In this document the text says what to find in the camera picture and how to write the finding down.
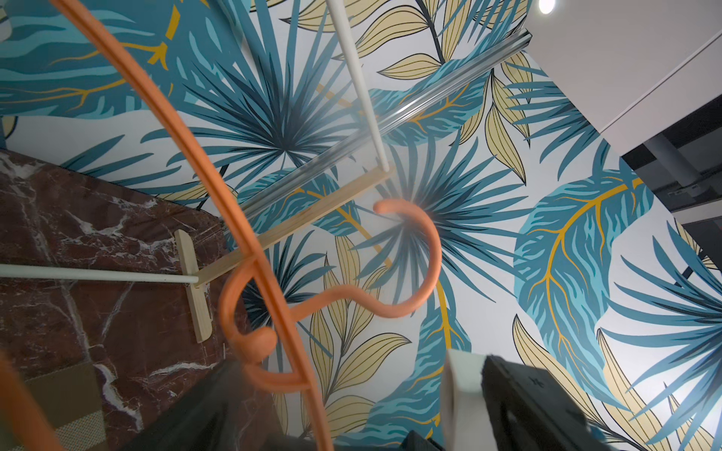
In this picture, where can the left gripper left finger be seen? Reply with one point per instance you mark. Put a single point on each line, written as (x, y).
(223, 411)

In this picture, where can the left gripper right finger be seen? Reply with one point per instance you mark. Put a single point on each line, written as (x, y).
(529, 410)

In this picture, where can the brown checked placemat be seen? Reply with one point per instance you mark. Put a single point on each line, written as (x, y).
(71, 401)

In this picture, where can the orange plastic hanger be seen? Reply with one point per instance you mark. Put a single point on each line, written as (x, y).
(285, 337)

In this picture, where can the wooden clothes rack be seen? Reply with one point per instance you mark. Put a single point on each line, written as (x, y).
(212, 105)

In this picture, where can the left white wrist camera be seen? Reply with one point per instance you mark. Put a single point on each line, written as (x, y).
(464, 416)

